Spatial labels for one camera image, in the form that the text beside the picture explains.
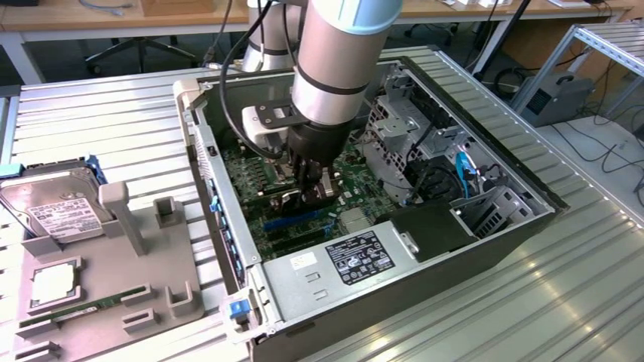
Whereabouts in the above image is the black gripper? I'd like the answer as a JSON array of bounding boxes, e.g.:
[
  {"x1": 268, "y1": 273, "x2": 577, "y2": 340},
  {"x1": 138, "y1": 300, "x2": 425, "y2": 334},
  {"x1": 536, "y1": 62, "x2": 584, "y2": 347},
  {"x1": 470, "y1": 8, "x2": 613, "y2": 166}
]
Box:
[{"x1": 285, "y1": 119, "x2": 354, "y2": 170}]

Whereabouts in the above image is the CPU socket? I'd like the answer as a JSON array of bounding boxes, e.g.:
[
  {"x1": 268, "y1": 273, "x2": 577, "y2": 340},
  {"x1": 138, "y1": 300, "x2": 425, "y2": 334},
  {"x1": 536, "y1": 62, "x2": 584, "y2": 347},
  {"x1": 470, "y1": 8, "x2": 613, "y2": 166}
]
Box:
[{"x1": 265, "y1": 156, "x2": 298, "y2": 186}]

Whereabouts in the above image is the green motherboard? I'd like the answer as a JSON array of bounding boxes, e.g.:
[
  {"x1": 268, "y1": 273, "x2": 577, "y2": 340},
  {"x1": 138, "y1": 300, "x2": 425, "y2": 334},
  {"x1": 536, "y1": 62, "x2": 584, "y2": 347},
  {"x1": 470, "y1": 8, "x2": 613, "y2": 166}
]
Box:
[{"x1": 220, "y1": 124, "x2": 398, "y2": 261}]

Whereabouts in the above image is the metal drive cage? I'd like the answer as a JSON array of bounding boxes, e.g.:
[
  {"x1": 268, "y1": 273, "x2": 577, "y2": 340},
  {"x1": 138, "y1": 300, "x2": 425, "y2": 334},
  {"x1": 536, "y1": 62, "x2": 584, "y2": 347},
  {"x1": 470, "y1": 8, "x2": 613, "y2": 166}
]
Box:
[{"x1": 365, "y1": 63, "x2": 472, "y2": 197}]

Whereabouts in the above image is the silver chipset heatsink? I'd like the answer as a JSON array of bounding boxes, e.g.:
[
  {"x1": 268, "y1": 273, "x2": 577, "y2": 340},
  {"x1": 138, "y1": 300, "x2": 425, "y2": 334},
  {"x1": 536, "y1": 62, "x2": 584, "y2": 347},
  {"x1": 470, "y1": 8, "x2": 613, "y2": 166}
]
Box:
[{"x1": 337, "y1": 210, "x2": 374, "y2": 234}]

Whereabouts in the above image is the blue expansion slot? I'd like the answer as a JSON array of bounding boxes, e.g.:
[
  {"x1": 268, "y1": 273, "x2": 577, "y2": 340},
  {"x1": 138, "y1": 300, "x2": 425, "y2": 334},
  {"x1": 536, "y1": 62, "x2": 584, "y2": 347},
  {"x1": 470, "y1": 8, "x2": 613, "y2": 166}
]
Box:
[{"x1": 261, "y1": 214, "x2": 302, "y2": 232}]

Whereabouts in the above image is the black expansion slot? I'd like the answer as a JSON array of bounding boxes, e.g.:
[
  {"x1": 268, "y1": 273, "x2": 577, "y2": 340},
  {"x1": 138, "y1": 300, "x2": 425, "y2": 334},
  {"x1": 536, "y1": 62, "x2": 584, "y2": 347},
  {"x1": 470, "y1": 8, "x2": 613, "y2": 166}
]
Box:
[
  {"x1": 273, "y1": 237, "x2": 328, "y2": 254},
  {"x1": 265, "y1": 228, "x2": 324, "y2": 245}
]

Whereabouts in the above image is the black plastic cover block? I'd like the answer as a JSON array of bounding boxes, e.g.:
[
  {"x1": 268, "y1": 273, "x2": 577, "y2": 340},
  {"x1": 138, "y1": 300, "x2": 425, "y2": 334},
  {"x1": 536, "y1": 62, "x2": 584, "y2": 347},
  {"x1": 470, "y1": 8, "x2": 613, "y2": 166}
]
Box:
[{"x1": 374, "y1": 198, "x2": 478, "y2": 263}]

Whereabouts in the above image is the grey power supply unit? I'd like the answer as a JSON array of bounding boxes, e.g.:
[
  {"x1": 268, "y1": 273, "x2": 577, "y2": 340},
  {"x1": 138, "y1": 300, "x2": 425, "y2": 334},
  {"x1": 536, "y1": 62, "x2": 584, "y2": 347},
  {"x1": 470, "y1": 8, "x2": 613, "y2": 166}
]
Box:
[{"x1": 260, "y1": 220, "x2": 418, "y2": 325}]

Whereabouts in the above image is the perforated metal disk bay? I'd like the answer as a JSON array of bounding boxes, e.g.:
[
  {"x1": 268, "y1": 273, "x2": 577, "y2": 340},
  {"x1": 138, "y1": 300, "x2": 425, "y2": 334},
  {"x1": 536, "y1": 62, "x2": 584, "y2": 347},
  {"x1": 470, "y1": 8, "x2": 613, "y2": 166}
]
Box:
[{"x1": 449, "y1": 186, "x2": 549, "y2": 241}]

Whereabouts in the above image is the black office chair base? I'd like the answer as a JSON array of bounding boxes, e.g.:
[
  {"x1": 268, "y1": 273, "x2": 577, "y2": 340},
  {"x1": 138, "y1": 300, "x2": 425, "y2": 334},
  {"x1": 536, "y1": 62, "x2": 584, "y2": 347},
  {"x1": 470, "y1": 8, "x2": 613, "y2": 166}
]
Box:
[{"x1": 82, "y1": 35, "x2": 197, "y2": 75}]

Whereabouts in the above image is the blue plastic disk caddy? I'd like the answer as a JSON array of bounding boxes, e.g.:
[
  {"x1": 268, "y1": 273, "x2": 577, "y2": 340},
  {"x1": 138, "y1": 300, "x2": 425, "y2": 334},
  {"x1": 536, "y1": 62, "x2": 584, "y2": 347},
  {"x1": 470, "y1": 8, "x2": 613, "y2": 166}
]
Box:
[{"x1": 0, "y1": 153, "x2": 109, "y2": 186}]

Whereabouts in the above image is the blue case latch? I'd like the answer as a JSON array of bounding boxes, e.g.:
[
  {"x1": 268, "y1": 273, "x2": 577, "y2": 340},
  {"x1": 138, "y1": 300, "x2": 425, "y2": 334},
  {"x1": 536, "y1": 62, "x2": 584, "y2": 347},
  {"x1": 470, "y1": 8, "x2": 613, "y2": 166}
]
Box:
[{"x1": 226, "y1": 299, "x2": 252, "y2": 321}]

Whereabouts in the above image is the open PC case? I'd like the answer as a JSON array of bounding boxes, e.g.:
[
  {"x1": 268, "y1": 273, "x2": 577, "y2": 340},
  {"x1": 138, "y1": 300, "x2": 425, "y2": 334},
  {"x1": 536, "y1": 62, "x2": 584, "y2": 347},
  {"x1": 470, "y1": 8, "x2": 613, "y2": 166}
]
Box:
[{"x1": 172, "y1": 55, "x2": 569, "y2": 362}]

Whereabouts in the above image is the grey parts rack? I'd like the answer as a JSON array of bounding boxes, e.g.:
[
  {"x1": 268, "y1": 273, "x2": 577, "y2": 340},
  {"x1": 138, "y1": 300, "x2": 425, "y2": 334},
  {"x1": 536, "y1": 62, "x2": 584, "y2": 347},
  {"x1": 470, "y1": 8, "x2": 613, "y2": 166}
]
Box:
[{"x1": 10, "y1": 179, "x2": 208, "y2": 362}]

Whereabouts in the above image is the silver hard disk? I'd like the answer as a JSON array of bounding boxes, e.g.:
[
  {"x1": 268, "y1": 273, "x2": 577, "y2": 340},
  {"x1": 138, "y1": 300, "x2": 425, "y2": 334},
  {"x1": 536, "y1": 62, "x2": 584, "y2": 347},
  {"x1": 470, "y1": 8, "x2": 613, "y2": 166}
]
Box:
[{"x1": 0, "y1": 165, "x2": 114, "y2": 244}]

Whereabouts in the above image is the long wooden desk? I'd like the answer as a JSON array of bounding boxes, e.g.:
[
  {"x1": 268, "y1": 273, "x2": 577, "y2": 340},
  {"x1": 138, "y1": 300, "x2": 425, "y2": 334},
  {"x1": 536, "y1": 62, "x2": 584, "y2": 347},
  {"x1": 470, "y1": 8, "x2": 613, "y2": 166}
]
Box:
[{"x1": 392, "y1": 0, "x2": 629, "y2": 76}]

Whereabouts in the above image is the wooden desk with white legs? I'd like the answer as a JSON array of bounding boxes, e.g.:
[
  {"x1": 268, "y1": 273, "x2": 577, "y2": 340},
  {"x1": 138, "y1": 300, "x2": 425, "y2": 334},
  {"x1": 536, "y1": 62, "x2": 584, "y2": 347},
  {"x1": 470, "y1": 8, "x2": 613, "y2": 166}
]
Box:
[{"x1": 0, "y1": 0, "x2": 313, "y2": 86}]

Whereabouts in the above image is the silver CPU chip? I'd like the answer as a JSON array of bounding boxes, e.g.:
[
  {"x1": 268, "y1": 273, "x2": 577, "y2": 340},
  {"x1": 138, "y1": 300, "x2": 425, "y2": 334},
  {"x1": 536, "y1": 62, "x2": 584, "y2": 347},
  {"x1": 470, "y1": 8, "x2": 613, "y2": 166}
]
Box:
[{"x1": 30, "y1": 263, "x2": 80, "y2": 302}]

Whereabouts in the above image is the green loose RAM stick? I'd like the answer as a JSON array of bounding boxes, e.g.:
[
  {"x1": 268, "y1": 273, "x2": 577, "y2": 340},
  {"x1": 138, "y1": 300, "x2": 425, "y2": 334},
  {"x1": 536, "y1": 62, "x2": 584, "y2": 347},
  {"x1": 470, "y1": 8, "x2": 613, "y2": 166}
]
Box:
[{"x1": 22, "y1": 292, "x2": 126, "y2": 327}]

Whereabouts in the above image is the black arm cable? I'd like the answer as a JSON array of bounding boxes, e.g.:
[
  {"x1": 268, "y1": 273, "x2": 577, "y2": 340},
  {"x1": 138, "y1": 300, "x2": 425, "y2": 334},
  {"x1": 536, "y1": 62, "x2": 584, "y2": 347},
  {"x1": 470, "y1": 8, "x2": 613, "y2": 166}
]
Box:
[{"x1": 220, "y1": 0, "x2": 302, "y2": 161}]

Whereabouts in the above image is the black power wire bundle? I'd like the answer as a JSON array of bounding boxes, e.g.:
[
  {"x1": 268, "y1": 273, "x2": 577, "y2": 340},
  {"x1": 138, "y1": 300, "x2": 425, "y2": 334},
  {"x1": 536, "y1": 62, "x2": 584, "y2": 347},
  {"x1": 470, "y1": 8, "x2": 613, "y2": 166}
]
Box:
[{"x1": 404, "y1": 156, "x2": 466, "y2": 207}]

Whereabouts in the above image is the blue disk wire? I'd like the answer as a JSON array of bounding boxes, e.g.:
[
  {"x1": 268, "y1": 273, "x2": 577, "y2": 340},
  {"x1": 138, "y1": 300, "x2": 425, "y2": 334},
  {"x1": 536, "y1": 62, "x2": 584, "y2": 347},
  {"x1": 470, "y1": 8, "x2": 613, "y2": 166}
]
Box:
[{"x1": 453, "y1": 150, "x2": 478, "y2": 199}]

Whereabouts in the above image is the hanging grey cable with plug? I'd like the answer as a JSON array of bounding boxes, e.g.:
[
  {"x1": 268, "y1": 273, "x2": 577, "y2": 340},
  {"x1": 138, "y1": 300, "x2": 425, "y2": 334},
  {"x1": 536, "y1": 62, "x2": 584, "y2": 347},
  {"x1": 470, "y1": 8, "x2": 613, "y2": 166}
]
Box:
[{"x1": 200, "y1": 0, "x2": 233, "y2": 72}]

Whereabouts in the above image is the grey box device with handle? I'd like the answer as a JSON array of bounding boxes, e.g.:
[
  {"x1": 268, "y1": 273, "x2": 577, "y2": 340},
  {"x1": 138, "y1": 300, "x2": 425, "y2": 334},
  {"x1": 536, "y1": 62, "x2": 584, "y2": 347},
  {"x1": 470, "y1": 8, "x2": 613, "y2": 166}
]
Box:
[{"x1": 522, "y1": 73, "x2": 597, "y2": 127}]

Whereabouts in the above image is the light blue cable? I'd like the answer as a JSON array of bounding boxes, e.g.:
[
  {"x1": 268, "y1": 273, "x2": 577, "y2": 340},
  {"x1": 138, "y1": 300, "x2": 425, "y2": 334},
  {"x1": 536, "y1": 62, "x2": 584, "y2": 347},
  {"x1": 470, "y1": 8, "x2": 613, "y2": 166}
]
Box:
[{"x1": 78, "y1": 0, "x2": 134, "y2": 17}]

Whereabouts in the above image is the aluminium frame table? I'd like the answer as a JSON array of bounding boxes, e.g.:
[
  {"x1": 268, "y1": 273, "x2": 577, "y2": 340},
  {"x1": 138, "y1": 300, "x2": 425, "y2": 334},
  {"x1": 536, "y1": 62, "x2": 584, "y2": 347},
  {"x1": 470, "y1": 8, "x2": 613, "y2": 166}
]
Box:
[{"x1": 512, "y1": 22, "x2": 644, "y2": 125}]

